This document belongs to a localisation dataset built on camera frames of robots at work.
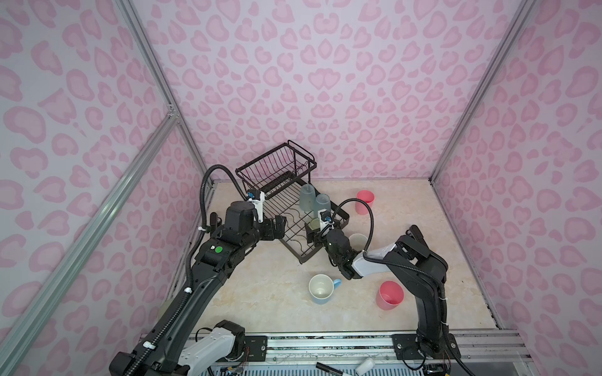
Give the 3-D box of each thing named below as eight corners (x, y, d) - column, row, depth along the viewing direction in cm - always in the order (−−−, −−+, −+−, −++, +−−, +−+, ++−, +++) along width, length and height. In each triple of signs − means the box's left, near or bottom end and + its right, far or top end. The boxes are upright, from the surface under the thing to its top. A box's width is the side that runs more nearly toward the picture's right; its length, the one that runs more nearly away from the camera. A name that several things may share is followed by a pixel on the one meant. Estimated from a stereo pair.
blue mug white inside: (308, 307, 83) (308, 298, 75) (308, 284, 89) (308, 273, 81) (339, 307, 83) (342, 298, 75) (338, 284, 89) (340, 273, 81)
